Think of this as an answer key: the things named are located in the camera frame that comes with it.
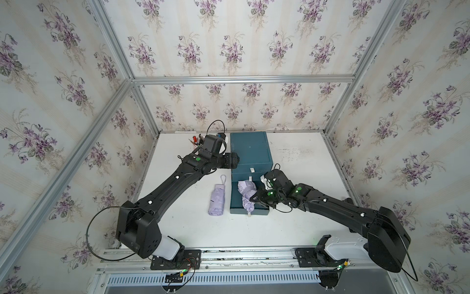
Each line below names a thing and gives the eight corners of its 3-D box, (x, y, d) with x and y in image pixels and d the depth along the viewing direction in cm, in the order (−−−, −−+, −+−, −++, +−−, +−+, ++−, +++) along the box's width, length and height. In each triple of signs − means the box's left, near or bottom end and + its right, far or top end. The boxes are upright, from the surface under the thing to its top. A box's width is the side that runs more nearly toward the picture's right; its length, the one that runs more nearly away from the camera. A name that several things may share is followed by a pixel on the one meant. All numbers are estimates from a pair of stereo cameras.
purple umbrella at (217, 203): (208, 215, 87) (208, 213, 84) (212, 177, 100) (212, 174, 98) (224, 215, 87) (224, 213, 84) (226, 178, 100) (225, 174, 98)
